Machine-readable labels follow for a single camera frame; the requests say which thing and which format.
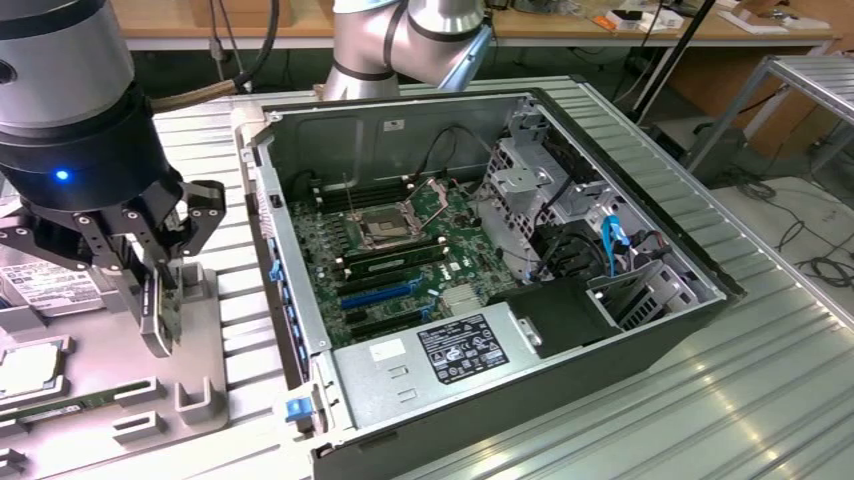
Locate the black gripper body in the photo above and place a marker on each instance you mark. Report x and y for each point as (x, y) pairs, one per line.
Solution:
(87, 160)

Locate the black Nvidia graphics card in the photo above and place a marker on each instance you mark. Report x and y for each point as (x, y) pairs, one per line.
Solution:
(160, 325)

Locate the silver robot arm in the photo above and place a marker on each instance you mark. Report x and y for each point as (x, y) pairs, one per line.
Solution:
(54, 65)

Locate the silver hard drive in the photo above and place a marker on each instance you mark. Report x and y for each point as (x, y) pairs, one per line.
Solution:
(47, 290)

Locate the black open PC case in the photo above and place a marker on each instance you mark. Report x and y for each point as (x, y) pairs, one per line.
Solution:
(321, 150)

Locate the thin locking lever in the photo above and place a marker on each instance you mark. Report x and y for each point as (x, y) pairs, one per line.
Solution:
(349, 197)

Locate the grey parts rack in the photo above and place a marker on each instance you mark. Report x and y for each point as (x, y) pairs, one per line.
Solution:
(100, 350)

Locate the CPU socket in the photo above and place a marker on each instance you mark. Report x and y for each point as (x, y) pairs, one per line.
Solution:
(383, 230)

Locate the silver CPU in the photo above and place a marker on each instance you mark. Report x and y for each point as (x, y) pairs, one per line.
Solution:
(27, 367)

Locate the long black expansion slot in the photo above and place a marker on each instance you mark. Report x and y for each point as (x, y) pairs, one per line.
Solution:
(370, 286)
(386, 331)

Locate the green RAM stick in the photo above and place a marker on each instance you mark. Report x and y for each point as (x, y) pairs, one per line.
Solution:
(67, 406)
(394, 263)

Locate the metal socket cover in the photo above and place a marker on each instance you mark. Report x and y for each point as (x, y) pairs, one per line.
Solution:
(430, 200)

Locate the green motherboard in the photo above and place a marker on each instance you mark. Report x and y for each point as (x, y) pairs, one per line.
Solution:
(467, 235)

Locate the blue case latch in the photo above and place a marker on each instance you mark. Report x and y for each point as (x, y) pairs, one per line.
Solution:
(298, 411)

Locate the silver finned heatsink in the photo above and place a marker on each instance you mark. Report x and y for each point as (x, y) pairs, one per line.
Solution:
(461, 297)

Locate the grey power supply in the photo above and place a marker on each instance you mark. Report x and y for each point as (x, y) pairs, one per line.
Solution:
(387, 380)

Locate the perforated metal drive cage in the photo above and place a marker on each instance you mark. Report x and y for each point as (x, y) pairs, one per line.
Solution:
(517, 180)

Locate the long wooden desk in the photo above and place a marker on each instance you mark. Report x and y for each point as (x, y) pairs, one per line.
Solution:
(567, 30)

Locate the metal disk bay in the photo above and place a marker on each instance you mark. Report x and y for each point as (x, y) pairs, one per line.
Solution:
(641, 300)

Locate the orange white small box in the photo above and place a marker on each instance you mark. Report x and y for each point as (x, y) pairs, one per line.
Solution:
(609, 22)

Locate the small black device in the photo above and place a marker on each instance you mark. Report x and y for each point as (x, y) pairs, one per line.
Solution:
(627, 15)

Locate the black stand pole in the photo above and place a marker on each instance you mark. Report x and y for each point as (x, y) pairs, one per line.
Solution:
(674, 57)

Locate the black box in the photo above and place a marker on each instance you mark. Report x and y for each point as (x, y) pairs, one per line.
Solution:
(728, 145)

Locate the brown wooden cabinet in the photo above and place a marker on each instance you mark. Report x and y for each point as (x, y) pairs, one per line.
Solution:
(714, 80)

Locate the aluminium frame shelf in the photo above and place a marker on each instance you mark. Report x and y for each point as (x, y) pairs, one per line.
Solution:
(817, 75)

